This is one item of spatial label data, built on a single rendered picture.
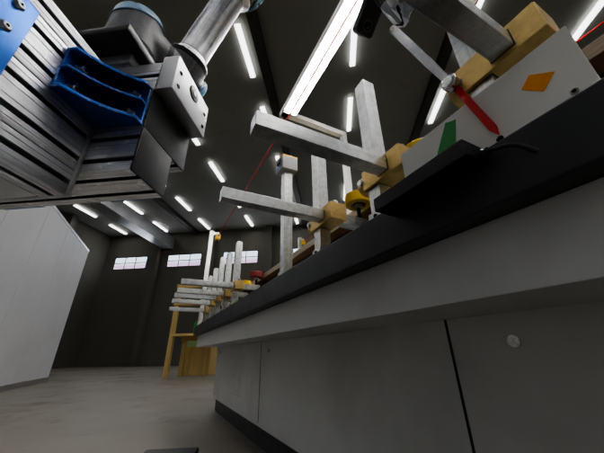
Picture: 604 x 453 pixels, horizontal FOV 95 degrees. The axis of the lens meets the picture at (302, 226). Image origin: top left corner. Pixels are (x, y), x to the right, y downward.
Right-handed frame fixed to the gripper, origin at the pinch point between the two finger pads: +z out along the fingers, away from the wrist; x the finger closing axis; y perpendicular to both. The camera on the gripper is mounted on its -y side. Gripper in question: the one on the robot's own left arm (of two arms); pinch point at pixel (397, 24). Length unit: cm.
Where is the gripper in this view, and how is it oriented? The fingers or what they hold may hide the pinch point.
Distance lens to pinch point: 67.6
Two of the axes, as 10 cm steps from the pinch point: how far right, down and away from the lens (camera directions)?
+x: 9.0, 1.6, 4.1
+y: 4.4, -4.2, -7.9
